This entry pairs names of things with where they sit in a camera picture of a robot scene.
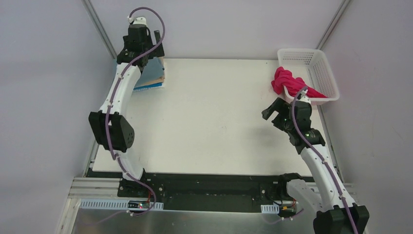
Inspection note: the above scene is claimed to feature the left aluminium frame post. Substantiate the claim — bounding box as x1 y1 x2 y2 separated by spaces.
81 0 117 59

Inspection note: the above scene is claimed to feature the controller circuit board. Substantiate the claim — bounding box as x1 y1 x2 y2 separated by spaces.
128 200 150 210
280 206 296 214

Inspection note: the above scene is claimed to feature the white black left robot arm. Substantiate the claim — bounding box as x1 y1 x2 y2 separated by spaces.
88 23 165 197

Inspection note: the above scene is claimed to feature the right controller circuit board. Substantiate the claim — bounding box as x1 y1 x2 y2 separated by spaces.
280 206 296 214

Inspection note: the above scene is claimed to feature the white plastic laundry basket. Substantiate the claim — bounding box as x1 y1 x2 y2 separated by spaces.
277 48 340 105

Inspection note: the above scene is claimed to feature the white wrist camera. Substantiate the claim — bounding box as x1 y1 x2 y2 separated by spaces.
128 16 147 26
298 90 311 104

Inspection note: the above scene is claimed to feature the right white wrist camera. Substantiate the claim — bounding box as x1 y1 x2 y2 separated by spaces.
298 90 311 104

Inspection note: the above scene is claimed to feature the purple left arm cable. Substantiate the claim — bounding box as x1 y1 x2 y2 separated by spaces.
105 7 166 217

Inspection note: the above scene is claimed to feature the right aluminium frame post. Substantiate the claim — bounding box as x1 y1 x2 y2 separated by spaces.
316 0 353 50

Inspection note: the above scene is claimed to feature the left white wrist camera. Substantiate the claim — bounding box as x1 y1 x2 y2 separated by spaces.
128 16 147 26

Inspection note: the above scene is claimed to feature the pink red t shirt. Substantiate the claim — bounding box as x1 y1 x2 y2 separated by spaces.
271 66 307 97

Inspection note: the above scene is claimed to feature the folded blue white t shirt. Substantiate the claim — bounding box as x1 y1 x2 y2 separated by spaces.
133 82 164 92

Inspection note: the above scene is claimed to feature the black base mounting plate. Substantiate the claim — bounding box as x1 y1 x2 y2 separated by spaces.
85 168 343 213

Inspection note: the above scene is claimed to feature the aluminium frame post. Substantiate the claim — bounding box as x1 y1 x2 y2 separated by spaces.
81 0 117 59
316 0 353 50

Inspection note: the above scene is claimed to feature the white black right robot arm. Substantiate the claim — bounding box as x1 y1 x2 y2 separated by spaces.
262 96 370 234

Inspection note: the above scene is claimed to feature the aluminium front rail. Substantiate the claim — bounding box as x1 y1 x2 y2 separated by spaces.
69 177 353 201

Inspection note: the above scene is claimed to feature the grey-blue t shirt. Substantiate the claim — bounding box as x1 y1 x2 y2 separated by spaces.
141 58 165 78

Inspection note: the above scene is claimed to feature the folded tan t shirt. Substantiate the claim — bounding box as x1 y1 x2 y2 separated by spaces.
135 76 165 88

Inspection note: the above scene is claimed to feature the left controller circuit board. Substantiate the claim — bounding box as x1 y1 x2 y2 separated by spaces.
128 200 150 210

